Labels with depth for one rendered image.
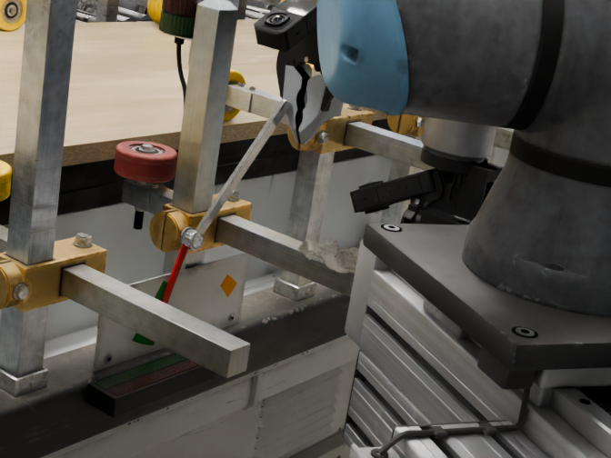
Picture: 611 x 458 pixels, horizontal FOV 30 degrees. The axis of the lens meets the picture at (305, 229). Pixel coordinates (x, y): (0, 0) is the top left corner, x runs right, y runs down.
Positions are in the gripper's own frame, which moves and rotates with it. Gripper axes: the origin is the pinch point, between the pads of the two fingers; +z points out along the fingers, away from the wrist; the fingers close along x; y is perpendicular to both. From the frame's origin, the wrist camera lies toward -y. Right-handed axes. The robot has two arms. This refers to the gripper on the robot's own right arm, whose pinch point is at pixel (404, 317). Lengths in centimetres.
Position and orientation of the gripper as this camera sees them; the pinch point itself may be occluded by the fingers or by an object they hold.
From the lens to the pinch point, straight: 129.6
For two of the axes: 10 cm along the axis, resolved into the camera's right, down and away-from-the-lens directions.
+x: 6.0, -1.6, 7.8
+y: 7.8, 3.1, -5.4
